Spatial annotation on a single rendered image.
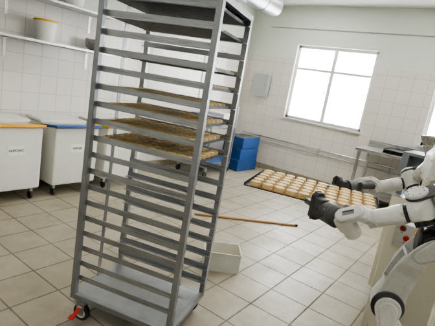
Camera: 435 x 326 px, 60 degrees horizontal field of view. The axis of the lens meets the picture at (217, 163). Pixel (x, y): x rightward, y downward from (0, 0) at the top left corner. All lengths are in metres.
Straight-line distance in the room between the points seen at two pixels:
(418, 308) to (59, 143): 3.40
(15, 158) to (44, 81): 1.14
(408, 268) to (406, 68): 4.91
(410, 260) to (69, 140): 3.37
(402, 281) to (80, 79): 4.12
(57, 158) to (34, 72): 1.04
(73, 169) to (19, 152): 0.63
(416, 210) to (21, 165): 3.44
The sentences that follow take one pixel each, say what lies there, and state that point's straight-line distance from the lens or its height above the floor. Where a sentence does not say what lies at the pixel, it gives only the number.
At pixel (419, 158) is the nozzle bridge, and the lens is 3.19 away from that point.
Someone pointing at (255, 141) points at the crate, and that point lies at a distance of 6.92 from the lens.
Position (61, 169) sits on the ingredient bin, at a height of 0.30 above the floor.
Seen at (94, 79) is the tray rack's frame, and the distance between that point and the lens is 2.04.
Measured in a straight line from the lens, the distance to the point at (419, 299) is 2.55.
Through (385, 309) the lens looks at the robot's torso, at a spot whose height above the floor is 0.58.
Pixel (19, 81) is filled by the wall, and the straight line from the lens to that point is 4.62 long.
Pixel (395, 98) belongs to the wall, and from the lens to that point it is 6.52.
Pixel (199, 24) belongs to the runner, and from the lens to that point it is 1.81.
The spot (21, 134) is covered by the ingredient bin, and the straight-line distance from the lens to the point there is 3.97.
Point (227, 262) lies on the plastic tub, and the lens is 3.07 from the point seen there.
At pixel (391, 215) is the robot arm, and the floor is 1.09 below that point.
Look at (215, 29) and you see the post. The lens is 1.74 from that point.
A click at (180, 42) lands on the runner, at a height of 1.59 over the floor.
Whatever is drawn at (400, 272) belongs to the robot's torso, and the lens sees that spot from 1.94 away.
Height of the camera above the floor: 1.43
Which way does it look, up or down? 12 degrees down
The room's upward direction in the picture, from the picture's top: 10 degrees clockwise
